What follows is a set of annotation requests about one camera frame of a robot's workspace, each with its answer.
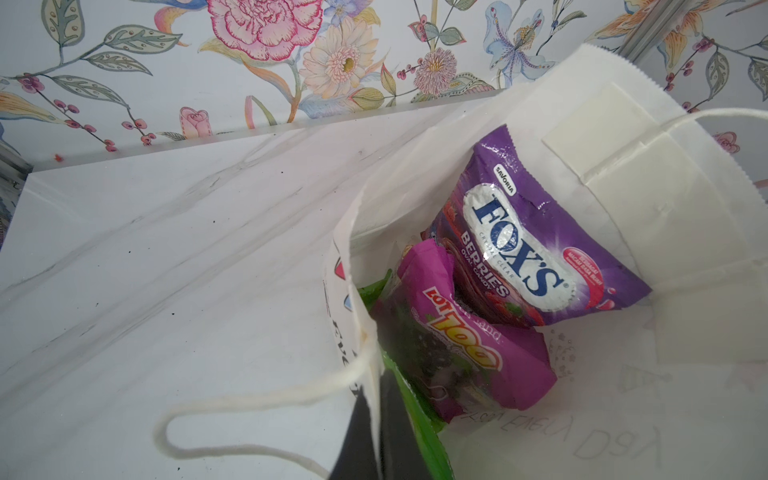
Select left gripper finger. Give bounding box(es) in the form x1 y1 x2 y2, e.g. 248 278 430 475
328 370 432 480

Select green chips bag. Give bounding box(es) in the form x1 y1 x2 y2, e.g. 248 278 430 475
349 272 454 479

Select magenta purple snack bag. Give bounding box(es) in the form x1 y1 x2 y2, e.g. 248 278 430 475
370 240 557 422

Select purple white snack packet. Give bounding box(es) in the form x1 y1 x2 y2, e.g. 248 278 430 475
422 126 651 327

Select white paper bag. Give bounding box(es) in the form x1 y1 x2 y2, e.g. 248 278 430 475
153 46 767 479

